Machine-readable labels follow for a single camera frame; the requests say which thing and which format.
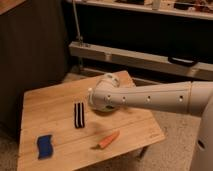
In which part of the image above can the black white striped eraser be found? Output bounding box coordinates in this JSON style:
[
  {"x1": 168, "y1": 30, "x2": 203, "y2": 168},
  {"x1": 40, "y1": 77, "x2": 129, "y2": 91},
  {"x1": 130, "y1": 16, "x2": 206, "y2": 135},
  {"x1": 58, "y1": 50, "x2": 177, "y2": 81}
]
[{"x1": 74, "y1": 103, "x2": 85, "y2": 129}]

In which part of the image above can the dark cabinet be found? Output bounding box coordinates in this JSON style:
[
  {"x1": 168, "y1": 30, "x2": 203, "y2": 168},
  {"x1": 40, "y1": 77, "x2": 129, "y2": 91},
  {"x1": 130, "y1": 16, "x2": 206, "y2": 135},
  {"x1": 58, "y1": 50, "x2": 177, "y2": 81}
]
[{"x1": 0, "y1": 0, "x2": 68, "y2": 137}]

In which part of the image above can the grey metal shelf rail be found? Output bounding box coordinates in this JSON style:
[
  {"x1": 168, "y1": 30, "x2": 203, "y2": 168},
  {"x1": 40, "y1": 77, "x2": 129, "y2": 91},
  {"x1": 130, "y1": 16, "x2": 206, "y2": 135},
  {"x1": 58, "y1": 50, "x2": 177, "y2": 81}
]
[{"x1": 69, "y1": 41, "x2": 213, "y2": 80}]

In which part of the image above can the vertical metal pole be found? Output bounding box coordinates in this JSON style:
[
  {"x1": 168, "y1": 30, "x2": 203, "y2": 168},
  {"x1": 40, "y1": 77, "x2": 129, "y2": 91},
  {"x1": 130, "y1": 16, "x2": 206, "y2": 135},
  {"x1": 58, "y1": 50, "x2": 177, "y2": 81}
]
[{"x1": 72, "y1": 0, "x2": 83, "y2": 46}]

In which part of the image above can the wooden table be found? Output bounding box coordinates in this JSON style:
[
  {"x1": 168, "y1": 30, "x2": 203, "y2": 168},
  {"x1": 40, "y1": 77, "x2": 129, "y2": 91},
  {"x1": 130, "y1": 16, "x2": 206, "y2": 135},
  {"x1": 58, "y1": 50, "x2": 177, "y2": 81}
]
[{"x1": 17, "y1": 76, "x2": 165, "y2": 171}]

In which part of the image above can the black handle strap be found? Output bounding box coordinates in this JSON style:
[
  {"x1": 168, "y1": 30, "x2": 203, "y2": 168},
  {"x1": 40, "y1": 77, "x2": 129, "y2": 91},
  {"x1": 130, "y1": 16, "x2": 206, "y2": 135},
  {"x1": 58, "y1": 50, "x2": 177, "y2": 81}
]
[{"x1": 167, "y1": 56, "x2": 199, "y2": 68}]

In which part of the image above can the blue sponge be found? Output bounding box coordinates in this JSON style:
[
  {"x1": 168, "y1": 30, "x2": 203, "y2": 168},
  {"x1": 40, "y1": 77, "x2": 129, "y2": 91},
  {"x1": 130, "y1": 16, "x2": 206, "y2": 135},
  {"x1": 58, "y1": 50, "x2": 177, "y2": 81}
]
[{"x1": 37, "y1": 135, "x2": 53, "y2": 160}]

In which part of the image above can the orange toy carrot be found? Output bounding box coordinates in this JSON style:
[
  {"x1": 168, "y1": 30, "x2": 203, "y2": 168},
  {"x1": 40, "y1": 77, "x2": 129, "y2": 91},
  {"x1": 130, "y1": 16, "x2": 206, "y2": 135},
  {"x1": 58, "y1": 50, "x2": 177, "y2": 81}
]
[{"x1": 98, "y1": 131, "x2": 120, "y2": 149}]

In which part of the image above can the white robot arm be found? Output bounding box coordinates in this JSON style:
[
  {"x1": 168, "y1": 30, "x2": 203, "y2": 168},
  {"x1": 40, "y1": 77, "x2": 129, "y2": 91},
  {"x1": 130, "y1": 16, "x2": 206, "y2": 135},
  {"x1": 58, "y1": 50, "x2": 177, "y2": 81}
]
[{"x1": 88, "y1": 73, "x2": 213, "y2": 171}]

